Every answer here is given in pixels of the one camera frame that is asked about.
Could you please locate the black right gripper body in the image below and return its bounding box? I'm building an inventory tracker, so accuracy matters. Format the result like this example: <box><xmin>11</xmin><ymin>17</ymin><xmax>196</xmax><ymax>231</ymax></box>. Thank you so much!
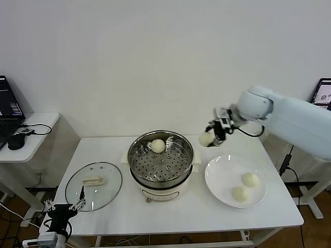
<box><xmin>210</xmin><ymin>120</ymin><xmax>230</xmax><ymax>147</ymax></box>

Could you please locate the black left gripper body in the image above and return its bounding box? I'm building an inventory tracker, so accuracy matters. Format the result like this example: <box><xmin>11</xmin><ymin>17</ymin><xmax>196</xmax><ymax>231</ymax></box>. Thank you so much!
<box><xmin>48</xmin><ymin>203</ymin><xmax>78</xmax><ymax>233</ymax></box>

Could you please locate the white steamed baozi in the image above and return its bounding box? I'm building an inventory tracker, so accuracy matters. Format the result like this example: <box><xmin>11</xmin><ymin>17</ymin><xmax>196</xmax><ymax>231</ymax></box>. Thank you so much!
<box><xmin>241</xmin><ymin>172</ymin><xmax>261</xmax><ymax>189</ymax></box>
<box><xmin>151</xmin><ymin>138</ymin><xmax>166</xmax><ymax>153</ymax></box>
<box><xmin>231</xmin><ymin>186</ymin><xmax>252</xmax><ymax>203</ymax></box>
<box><xmin>198</xmin><ymin>131</ymin><xmax>217</xmax><ymax>148</ymax></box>

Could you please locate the glass lid with cream handle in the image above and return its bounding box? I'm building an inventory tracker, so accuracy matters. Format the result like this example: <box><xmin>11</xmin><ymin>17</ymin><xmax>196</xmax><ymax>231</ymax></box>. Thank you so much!
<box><xmin>65</xmin><ymin>162</ymin><xmax>123</xmax><ymax>213</ymax></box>

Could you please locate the perforated steel steamer basket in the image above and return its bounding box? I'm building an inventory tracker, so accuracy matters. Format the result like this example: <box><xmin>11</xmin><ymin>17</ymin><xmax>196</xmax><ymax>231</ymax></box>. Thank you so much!
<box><xmin>121</xmin><ymin>130</ymin><xmax>202</xmax><ymax>183</ymax></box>

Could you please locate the white round plate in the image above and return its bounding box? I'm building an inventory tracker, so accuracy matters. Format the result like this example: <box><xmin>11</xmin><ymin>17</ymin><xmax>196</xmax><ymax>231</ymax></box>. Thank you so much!
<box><xmin>204</xmin><ymin>154</ymin><xmax>267</xmax><ymax>209</ymax></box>

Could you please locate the black computer mouse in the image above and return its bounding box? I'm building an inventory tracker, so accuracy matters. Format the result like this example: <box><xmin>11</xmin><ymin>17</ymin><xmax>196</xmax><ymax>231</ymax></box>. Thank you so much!
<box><xmin>7</xmin><ymin>133</ymin><xmax>26</xmax><ymax>150</ymax></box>

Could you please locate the cream electric cooking pot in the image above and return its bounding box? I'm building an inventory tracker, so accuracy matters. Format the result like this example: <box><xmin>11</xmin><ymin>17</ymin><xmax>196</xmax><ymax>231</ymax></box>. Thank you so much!
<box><xmin>129</xmin><ymin>165</ymin><xmax>200</xmax><ymax>205</ymax></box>

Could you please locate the white side table with mouse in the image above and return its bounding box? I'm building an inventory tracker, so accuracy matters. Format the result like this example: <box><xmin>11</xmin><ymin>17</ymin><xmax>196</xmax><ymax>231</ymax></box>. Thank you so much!
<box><xmin>0</xmin><ymin>112</ymin><xmax>61</xmax><ymax>220</ymax></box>

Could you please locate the grey laptop with pale windows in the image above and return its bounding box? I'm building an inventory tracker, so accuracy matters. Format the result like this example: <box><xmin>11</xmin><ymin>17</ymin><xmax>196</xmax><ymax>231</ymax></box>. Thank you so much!
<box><xmin>311</xmin><ymin>78</ymin><xmax>331</xmax><ymax>112</ymax></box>

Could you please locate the black laptop with dark screen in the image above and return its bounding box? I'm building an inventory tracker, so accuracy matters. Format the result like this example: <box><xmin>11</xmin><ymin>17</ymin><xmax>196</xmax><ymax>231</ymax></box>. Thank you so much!
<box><xmin>0</xmin><ymin>75</ymin><xmax>26</xmax><ymax>150</ymax></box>

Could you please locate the white side table with label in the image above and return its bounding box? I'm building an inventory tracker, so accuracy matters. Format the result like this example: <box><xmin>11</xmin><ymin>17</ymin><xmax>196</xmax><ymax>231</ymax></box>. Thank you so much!
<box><xmin>263</xmin><ymin>129</ymin><xmax>331</xmax><ymax>220</ymax></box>

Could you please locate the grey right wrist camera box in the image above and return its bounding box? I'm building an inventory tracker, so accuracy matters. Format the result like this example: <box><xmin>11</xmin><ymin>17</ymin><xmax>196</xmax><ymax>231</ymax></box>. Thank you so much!
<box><xmin>213</xmin><ymin>105</ymin><xmax>233</xmax><ymax>129</ymax></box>

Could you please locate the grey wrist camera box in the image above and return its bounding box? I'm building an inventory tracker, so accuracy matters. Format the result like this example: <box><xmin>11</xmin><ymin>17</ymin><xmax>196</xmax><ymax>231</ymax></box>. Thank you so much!
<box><xmin>37</xmin><ymin>231</ymin><xmax>59</xmax><ymax>248</ymax></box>
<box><xmin>213</xmin><ymin>105</ymin><xmax>233</xmax><ymax>129</ymax></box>

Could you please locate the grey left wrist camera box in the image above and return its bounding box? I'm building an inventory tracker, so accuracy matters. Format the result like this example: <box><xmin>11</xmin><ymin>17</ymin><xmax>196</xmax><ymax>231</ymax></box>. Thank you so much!
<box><xmin>37</xmin><ymin>231</ymin><xmax>59</xmax><ymax>248</ymax></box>

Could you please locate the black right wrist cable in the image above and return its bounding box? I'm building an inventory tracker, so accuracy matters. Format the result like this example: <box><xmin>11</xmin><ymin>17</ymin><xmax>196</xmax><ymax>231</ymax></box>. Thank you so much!
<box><xmin>231</xmin><ymin>123</ymin><xmax>266</xmax><ymax>137</ymax></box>

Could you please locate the white floor cable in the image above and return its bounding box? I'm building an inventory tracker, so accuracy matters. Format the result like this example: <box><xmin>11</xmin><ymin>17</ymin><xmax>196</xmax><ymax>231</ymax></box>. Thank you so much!
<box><xmin>0</xmin><ymin>201</ymin><xmax>42</xmax><ymax>230</ymax></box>

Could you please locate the black cable with adapter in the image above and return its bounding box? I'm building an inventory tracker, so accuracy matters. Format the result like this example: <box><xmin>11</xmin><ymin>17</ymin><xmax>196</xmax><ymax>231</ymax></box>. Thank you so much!
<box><xmin>279</xmin><ymin>144</ymin><xmax>302</xmax><ymax>207</ymax></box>

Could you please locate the black hub cable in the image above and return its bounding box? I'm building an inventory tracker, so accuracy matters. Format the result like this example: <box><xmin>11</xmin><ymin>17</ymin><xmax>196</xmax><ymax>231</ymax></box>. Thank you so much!
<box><xmin>19</xmin><ymin>123</ymin><xmax>53</xmax><ymax>136</ymax></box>

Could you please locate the white main table frame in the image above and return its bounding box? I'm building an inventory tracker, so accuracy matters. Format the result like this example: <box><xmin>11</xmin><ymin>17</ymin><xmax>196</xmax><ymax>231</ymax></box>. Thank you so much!
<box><xmin>94</xmin><ymin>228</ymin><xmax>282</xmax><ymax>248</ymax></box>

